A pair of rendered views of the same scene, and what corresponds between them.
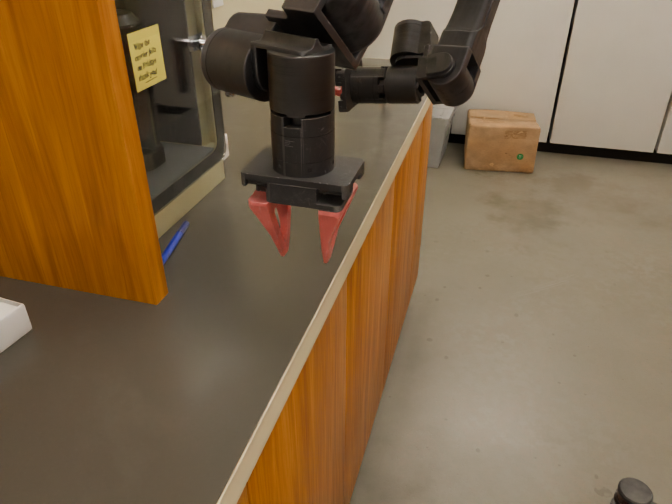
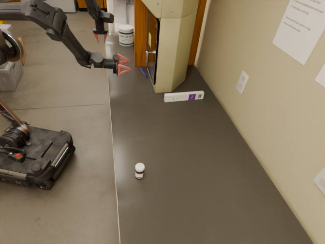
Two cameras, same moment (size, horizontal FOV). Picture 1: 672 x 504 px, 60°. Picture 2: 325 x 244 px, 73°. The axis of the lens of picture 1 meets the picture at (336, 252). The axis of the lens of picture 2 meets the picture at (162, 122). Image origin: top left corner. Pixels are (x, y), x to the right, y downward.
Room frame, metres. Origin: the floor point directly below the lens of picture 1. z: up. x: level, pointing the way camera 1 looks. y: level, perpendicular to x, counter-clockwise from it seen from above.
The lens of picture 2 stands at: (2.09, -0.39, 1.77)
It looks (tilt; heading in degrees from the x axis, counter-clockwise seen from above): 41 degrees down; 147
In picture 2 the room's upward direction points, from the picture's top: 6 degrees clockwise
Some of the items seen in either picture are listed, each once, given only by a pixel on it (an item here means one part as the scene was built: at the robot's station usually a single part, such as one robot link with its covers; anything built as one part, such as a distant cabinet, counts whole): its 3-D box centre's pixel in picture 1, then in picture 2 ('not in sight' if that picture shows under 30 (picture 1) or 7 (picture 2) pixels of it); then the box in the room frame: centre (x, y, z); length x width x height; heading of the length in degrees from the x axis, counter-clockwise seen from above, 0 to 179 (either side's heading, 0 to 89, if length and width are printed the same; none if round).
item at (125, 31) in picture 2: not in sight; (126, 35); (0.22, 0.33, 1.02); 0.13 x 0.13 x 0.15
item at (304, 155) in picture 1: (303, 146); (99, 26); (0.50, 0.03, 1.21); 0.10 x 0.07 x 0.07; 74
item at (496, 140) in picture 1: (499, 140); not in sight; (3.36, -1.00, 0.14); 0.41 x 0.33 x 0.29; 80
